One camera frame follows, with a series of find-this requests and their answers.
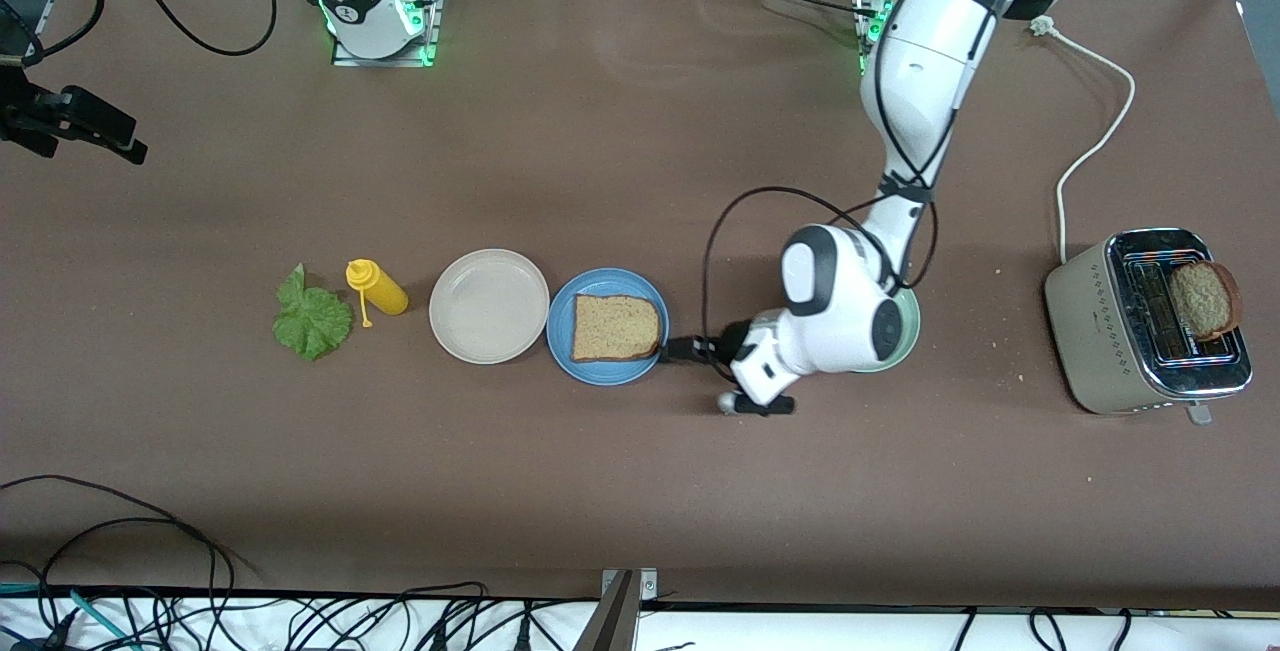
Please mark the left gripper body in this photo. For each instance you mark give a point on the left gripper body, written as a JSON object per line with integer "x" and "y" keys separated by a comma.
{"x": 729, "y": 340}

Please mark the square brown bread slice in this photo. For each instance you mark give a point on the square brown bread slice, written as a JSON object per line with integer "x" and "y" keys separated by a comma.
{"x": 615, "y": 328}

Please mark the green lettuce leaf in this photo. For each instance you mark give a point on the green lettuce leaf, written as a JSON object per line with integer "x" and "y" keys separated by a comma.
{"x": 312, "y": 323}

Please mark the yellow squeeze bottle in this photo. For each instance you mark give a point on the yellow squeeze bottle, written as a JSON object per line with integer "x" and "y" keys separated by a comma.
{"x": 385, "y": 293}

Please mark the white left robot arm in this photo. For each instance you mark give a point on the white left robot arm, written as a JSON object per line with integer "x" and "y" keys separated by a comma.
{"x": 930, "y": 51}

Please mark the blue plate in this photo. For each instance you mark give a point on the blue plate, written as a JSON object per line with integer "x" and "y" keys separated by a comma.
{"x": 560, "y": 361}

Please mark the pale green plate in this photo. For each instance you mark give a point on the pale green plate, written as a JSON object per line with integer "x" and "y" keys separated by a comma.
{"x": 912, "y": 331}

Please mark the beige plate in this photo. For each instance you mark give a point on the beige plate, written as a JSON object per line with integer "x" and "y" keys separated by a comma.
{"x": 488, "y": 306}

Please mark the beige and chrome toaster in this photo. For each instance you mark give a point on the beige and chrome toaster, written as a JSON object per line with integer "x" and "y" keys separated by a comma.
{"x": 1090, "y": 331}

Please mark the rounded brown bread slice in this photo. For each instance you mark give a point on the rounded brown bread slice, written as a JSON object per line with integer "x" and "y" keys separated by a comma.
{"x": 1205, "y": 299}

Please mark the aluminium profile post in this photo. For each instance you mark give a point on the aluminium profile post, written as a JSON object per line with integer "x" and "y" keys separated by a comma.
{"x": 620, "y": 621}

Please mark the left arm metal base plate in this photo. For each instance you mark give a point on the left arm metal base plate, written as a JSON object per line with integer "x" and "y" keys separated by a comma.
{"x": 868, "y": 3}

